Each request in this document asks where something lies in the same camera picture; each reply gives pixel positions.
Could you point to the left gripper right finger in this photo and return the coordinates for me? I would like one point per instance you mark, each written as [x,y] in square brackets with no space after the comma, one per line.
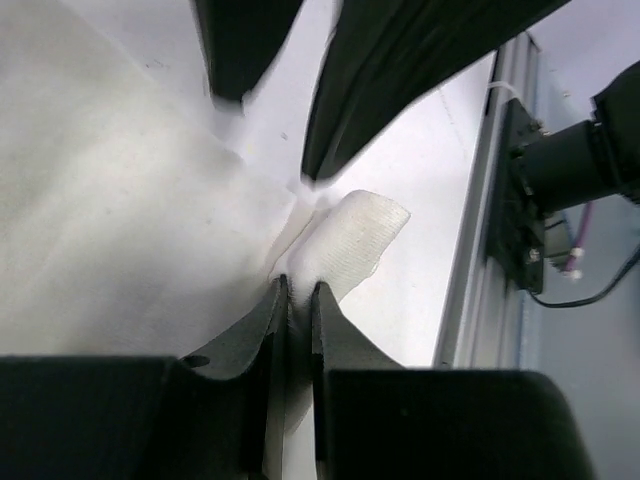
[375,419]

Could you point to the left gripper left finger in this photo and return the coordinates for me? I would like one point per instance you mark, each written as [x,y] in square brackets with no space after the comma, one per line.
[217,413]

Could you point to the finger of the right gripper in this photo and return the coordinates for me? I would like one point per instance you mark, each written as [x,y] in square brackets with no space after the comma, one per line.
[383,55]
[240,39]

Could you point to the white sock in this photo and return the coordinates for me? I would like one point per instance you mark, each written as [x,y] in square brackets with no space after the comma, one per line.
[128,229]

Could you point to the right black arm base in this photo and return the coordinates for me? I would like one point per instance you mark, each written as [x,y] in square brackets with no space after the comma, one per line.
[521,238]

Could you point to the aluminium rail frame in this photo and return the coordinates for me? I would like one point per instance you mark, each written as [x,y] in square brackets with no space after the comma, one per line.
[482,317]

